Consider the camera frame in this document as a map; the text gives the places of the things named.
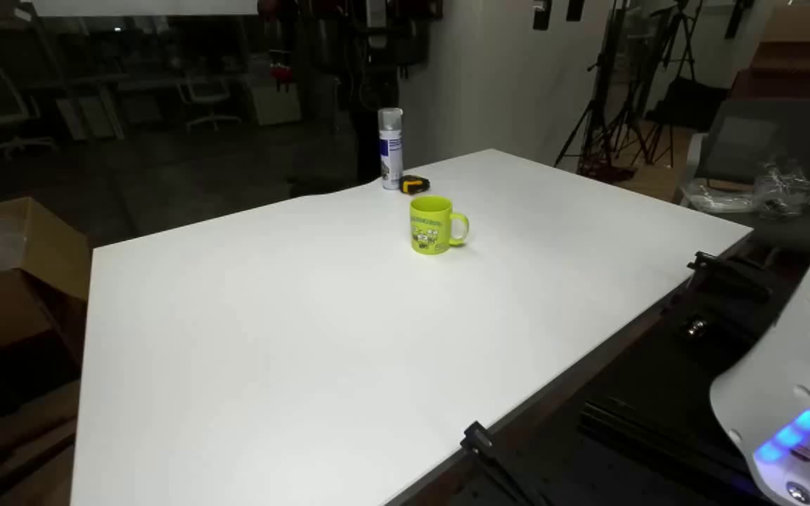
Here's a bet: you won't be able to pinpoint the black tripod stand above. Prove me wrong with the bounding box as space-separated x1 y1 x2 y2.
553 0 688 183

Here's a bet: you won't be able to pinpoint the black table clamp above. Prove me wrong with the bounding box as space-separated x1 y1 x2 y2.
462 422 549 506

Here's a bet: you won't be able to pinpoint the white spray can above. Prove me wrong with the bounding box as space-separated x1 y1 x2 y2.
378 108 401 191

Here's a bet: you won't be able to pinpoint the yellow green cartoon mug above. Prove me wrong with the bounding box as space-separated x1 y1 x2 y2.
411 194 470 257

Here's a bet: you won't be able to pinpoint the white robot base blue lights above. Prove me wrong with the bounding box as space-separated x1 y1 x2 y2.
709 270 810 506

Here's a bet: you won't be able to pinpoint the cardboard box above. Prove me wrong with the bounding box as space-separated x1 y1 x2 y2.
0 197 91 358

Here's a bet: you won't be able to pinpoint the grey chair with plastic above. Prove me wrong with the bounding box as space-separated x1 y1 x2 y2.
680 100 810 218

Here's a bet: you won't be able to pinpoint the white office chair middle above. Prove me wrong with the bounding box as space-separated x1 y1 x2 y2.
181 77 240 129

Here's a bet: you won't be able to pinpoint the black clamp bracket right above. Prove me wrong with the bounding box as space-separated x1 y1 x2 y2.
688 252 783 301

